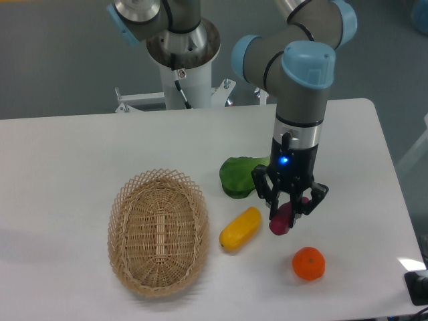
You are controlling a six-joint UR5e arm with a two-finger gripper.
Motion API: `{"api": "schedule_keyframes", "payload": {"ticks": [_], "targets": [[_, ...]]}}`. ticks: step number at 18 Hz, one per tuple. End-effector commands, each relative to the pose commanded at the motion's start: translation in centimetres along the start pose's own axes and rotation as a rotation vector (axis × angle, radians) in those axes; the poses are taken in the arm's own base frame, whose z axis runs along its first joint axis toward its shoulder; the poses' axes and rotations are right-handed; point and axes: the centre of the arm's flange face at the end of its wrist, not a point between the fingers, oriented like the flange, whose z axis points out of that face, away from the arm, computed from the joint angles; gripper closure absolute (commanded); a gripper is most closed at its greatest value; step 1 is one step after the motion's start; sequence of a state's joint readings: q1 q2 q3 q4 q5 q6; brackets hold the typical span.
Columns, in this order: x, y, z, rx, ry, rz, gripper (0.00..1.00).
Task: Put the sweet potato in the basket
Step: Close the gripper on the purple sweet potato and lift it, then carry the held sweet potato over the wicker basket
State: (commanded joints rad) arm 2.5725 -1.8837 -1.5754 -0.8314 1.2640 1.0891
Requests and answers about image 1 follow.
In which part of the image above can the green bok choy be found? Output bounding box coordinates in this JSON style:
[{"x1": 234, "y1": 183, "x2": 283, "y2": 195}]
[{"x1": 219, "y1": 156, "x2": 270, "y2": 199}]

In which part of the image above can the black device at table edge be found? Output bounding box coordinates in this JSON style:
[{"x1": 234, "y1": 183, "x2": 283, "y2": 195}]
[{"x1": 404, "y1": 270, "x2": 427, "y2": 306}]

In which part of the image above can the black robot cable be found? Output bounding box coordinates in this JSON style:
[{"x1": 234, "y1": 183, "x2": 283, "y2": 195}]
[{"x1": 170, "y1": 53, "x2": 194, "y2": 110}]

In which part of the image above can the orange tangerine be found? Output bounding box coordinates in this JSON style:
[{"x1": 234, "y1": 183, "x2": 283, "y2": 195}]
[{"x1": 292, "y1": 247, "x2": 326, "y2": 281}]

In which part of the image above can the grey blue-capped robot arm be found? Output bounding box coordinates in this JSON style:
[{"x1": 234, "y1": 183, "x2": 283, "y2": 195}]
[{"x1": 107, "y1": 1, "x2": 358, "y2": 235}]

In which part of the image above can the purple sweet potato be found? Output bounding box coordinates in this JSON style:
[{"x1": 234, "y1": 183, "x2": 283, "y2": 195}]
[{"x1": 269, "y1": 201, "x2": 302, "y2": 235}]

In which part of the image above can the yellow mango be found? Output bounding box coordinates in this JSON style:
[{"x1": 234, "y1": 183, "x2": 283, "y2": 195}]
[{"x1": 219, "y1": 207, "x2": 261, "y2": 252}]

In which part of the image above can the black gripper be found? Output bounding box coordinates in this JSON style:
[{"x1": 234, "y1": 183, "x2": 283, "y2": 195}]
[{"x1": 251, "y1": 138, "x2": 329, "y2": 228}]

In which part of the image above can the blue object in corner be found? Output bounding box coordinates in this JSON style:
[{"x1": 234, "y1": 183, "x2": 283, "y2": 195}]
[{"x1": 411, "y1": 0, "x2": 428, "y2": 35}]

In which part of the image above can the woven wicker basket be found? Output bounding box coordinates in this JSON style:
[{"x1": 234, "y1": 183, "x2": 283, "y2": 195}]
[{"x1": 107, "y1": 169, "x2": 209, "y2": 298}]

